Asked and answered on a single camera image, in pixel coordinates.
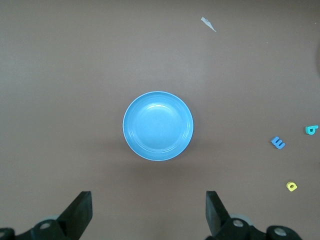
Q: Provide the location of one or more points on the yellow letter d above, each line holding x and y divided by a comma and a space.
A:
288, 188

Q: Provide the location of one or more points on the blue plate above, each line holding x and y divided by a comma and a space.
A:
158, 126

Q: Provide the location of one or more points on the white paper scrap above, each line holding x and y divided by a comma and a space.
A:
207, 22

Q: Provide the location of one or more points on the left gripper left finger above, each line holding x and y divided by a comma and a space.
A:
75, 217

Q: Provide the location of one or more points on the blue letter m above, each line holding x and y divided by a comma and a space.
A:
278, 143

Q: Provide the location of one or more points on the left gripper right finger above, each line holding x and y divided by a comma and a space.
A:
217, 220

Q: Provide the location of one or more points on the brown table cover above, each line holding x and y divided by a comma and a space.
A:
50, 75

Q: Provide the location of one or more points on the teal letter q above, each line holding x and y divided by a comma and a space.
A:
311, 130

